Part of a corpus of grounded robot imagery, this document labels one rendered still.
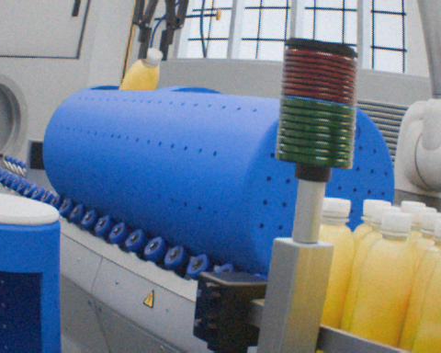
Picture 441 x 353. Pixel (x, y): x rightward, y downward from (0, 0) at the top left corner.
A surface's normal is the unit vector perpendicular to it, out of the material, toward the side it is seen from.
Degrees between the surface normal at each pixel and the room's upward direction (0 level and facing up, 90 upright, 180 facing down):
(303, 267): 90
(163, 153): 77
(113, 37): 90
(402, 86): 90
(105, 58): 90
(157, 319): 70
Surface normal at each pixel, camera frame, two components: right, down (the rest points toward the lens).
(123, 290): -0.77, -0.39
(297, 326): 0.50, 0.11
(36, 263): 0.84, 0.12
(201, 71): -0.79, -0.04
